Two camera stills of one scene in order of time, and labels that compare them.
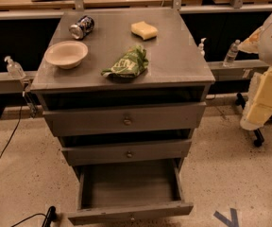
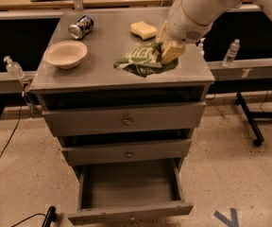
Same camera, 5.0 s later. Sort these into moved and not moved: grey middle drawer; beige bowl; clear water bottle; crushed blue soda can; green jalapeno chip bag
Moved: green jalapeno chip bag
Not moved: crushed blue soda can; grey middle drawer; clear water bottle; beige bowl
